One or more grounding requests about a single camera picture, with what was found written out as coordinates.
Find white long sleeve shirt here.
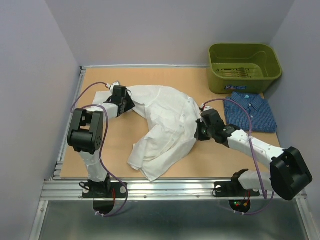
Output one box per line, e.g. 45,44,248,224
92,84,204,182

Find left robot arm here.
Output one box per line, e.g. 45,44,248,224
67,90,135,197

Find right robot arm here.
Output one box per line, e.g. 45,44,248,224
194,118,313,201

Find blue checked folded shirt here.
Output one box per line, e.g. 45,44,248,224
223,92,277,133

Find green plastic tub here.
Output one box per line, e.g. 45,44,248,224
207,43,283,94

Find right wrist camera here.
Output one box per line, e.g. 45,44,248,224
201,108,225,127

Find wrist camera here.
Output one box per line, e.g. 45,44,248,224
112,85,127,98
201,108,225,127

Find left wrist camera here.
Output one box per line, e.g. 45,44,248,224
112,85,127,98

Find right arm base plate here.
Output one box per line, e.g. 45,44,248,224
212,181,260,198

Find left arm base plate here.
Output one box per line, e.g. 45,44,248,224
79,181,128,199

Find aluminium side rail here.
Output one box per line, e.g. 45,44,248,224
50,66,87,181

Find aluminium front rail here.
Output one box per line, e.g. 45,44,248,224
39,177,307,201

